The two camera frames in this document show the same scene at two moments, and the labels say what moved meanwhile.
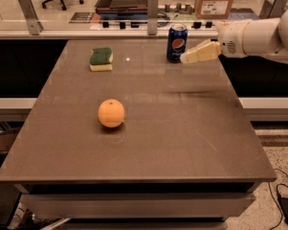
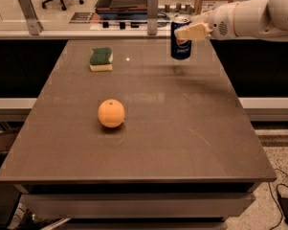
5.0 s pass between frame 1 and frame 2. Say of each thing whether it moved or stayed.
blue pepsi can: moved
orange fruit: stayed
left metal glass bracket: stayed
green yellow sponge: stayed
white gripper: moved
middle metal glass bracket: stayed
